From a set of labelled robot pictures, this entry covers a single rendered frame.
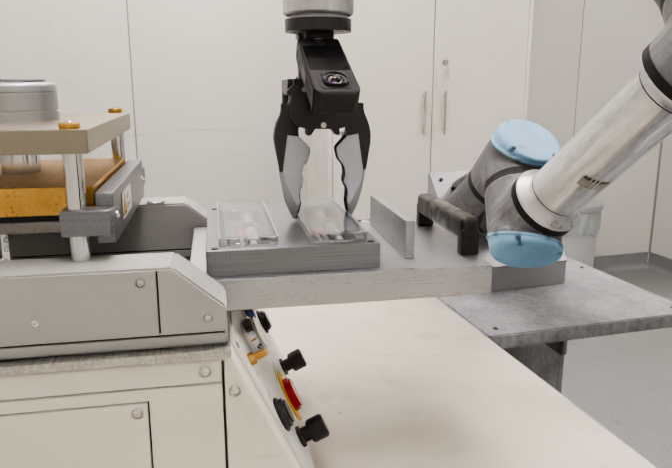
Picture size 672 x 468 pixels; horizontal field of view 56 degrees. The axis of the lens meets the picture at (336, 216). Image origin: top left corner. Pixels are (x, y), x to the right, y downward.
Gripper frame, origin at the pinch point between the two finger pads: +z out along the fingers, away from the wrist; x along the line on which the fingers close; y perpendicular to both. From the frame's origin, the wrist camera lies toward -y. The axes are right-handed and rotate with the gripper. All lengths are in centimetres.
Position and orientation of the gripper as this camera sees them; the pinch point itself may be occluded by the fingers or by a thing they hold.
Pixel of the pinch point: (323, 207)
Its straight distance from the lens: 69.0
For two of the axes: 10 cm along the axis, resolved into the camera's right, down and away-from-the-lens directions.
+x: -9.8, 0.4, -1.9
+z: 0.0, 9.8, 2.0
